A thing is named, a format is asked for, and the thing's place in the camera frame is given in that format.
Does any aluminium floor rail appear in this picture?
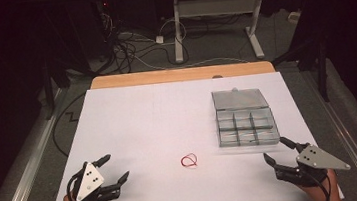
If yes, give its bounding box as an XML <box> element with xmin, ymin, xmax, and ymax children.
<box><xmin>0</xmin><ymin>86</ymin><xmax>81</xmax><ymax>201</ymax></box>
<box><xmin>298</xmin><ymin>63</ymin><xmax>357</xmax><ymax>201</ymax></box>

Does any clear plastic compartment box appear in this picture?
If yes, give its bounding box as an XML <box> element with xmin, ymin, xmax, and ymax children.
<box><xmin>211</xmin><ymin>83</ymin><xmax>283</xmax><ymax>152</ymax></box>

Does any long white floor cable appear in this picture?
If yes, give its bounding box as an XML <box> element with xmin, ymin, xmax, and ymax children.
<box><xmin>118</xmin><ymin>19</ymin><xmax>251</xmax><ymax>77</ymax></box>

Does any black looped floor cable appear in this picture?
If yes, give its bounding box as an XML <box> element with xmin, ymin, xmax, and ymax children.
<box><xmin>47</xmin><ymin>92</ymin><xmax>94</xmax><ymax>159</ymax></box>

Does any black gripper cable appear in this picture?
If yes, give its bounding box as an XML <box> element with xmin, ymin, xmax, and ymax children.
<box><xmin>308</xmin><ymin>168</ymin><xmax>334</xmax><ymax>201</ymax></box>
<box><xmin>62</xmin><ymin>164</ymin><xmax>92</xmax><ymax>201</ymax></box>

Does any person's right hand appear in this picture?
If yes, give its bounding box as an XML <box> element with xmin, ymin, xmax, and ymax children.
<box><xmin>296</xmin><ymin>167</ymin><xmax>342</xmax><ymax>201</ymax></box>

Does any bundle of black floor cables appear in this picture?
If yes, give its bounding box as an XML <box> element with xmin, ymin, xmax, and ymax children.
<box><xmin>95</xmin><ymin>5</ymin><xmax>191</xmax><ymax>76</ymax></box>

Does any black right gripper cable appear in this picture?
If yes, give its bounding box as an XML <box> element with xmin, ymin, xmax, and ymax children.
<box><xmin>308</xmin><ymin>168</ymin><xmax>334</xmax><ymax>201</ymax></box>

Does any white table cover sheet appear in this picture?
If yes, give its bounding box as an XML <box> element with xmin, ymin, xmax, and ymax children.
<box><xmin>36</xmin><ymin>63</ymin><xmax>346</xmax><ymax>201</ymax></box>

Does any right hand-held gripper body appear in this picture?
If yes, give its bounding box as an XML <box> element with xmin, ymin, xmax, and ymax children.
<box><xmin>271</xmin><ymin>139</ymin><xmax>354</xmax><ymax>192</ymax></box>

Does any black metal stand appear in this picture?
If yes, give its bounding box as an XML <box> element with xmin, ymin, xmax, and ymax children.
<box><xmin>270</xmin><ymin>33</ymin><xmax>333</xmax><ymax>108</ymax></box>

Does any white metal desk frame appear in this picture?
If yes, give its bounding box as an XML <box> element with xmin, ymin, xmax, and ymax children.
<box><xmin>155</xmin><ymin>0</ymin><xmax>317</xmax><ymax>70</ymax></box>

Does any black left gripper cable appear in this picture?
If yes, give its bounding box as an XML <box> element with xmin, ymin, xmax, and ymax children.
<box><xmin>62</xmin><ymin>164</ymin><xmax>92</xmax><ymax>201</ymax></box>

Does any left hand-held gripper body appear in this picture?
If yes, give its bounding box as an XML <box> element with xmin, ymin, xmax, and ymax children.
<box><xmin>68</xmin><ymin>158</ymin><xmax>123</xmax><ymax>201</ymax></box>

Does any red rubber band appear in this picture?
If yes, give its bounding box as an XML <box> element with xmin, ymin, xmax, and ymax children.
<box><xmin>179</xmin><ymin>152</ymin><xmax>200</xmax><ymax>170</ymax></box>

